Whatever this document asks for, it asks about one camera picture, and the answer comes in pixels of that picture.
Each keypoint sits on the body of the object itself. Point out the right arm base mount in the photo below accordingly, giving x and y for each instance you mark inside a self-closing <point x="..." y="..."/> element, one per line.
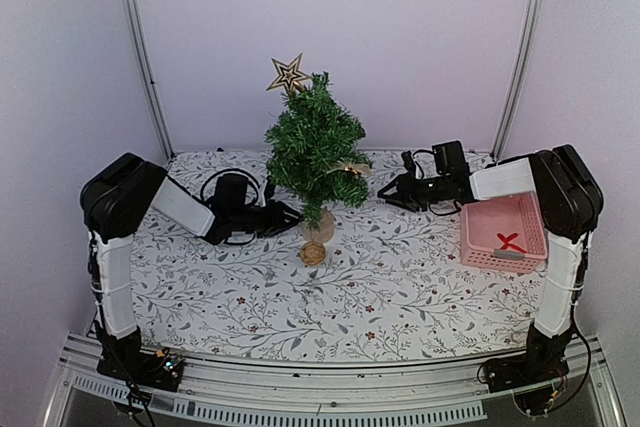
<point x="536" y="379"/>

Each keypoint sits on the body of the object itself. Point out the pink plastic basket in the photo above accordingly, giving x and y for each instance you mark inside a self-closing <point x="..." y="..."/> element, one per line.
<point x="482" y="221"/>

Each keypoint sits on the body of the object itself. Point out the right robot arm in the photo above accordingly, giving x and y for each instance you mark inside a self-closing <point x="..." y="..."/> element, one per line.
<point x="570" y="202"/>

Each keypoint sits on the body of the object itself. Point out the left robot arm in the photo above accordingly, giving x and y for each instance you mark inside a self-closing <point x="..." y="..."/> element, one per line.
<point x="116" y="201"/>

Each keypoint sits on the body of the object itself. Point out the floral patterned table mat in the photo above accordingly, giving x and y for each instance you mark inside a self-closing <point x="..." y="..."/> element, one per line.
<point x="392" y="288"/>

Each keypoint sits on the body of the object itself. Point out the small green christmas tree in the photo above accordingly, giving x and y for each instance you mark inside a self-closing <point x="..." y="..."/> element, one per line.
<point x="312" y="133"/>

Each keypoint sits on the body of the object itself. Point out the red ribbon bow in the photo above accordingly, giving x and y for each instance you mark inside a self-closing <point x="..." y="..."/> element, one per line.
<point x="509" y="242"/>

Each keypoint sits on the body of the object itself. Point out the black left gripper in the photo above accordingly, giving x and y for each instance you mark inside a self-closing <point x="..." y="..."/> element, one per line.
<point x="277" y="217"/>

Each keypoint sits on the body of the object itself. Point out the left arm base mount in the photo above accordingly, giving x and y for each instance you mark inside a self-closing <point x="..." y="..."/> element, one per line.
<point x="160" y="370"/>

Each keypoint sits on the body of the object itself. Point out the gold bell ornament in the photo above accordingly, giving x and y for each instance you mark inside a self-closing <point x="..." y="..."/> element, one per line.
<point x="356" y="169"/>

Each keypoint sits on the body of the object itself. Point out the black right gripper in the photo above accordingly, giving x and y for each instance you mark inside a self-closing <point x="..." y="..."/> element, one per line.
<point x="402" y="180"/>

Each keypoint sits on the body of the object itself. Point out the front aluminium rail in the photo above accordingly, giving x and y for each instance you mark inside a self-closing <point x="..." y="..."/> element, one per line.
<point x="223" y="391"/>

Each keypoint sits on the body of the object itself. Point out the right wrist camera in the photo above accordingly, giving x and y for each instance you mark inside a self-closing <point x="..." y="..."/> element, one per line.
<point x="411" y="164"/>

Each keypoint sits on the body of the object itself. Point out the gold star tree topper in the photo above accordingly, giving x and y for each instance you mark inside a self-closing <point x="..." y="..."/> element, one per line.
<point x="289" y="76"/>

